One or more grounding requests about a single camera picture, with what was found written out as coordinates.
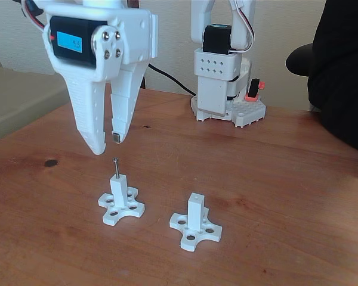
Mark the black chair armrest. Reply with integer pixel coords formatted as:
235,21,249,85
285,43,314,77

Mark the black camera cable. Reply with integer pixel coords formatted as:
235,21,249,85
147,64,197,97

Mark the long silver screw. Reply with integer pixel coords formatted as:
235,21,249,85
112,157,122,179

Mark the white post stand with holes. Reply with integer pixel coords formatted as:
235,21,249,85
169,192,223,251
97,175,146,226

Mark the orange and black clamp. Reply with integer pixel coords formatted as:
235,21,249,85
244,77,266,102

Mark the red white gripper servo wire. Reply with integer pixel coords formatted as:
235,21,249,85
19,0,48,32

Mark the white shoulder servo wire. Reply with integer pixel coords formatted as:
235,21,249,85
226,0,255,54

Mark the person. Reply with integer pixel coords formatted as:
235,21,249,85
307,0,358,156

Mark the beige plastic bin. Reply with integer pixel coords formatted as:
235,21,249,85
0,58,71,145

